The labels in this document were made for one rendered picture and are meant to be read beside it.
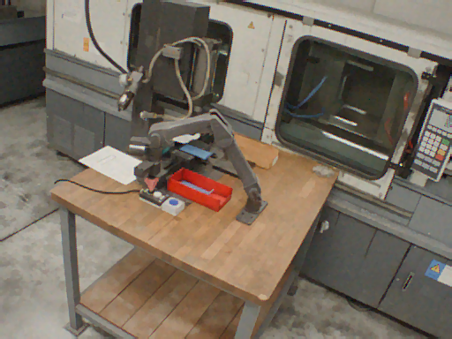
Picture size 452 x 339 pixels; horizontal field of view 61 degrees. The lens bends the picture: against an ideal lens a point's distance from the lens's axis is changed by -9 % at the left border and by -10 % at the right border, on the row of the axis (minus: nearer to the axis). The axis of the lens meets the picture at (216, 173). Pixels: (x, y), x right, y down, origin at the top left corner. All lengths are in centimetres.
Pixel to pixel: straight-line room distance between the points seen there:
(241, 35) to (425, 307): 195
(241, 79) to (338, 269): 131
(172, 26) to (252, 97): 84
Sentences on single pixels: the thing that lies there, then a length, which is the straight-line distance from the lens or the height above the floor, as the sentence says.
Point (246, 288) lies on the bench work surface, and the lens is 142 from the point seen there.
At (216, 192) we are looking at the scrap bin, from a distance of 183.
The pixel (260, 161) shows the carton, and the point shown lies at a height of 93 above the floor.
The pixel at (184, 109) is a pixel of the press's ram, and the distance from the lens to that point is 189.
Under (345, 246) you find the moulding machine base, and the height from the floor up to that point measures 43.
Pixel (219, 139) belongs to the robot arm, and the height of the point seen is 123.
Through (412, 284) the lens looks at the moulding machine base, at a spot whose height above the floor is 38.
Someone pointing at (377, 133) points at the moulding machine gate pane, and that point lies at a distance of 224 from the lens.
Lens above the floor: 189
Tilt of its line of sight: 30 degrees down
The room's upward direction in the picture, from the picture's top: 10 degrees clockwise
